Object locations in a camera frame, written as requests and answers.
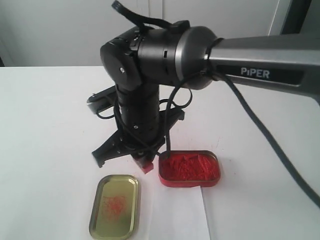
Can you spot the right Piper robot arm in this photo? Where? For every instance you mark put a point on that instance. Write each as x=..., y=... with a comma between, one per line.
x=139, y=62

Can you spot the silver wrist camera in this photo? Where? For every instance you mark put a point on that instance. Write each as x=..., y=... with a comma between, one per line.
x=101, y=101

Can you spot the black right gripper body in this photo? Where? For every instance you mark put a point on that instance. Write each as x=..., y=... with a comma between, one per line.
x=124, y=141

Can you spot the gold tin lid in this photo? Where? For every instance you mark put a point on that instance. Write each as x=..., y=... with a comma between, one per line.
x=114, y=210

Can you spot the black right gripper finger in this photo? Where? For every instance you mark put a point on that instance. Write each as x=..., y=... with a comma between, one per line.
x=144, y=155

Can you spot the dark vertical post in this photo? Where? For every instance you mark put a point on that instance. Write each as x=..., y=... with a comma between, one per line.
x=295, y=17

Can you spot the white cabinet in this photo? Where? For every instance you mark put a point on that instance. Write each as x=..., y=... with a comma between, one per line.
x=37, y=33

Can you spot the red rubber stamp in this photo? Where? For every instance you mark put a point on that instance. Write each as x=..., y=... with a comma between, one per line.
x=144, y=164

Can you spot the white paper sheet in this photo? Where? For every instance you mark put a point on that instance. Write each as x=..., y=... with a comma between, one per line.
x=178, y=214

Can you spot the red ink pad tin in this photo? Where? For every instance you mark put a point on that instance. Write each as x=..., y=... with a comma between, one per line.
x=188, y=169

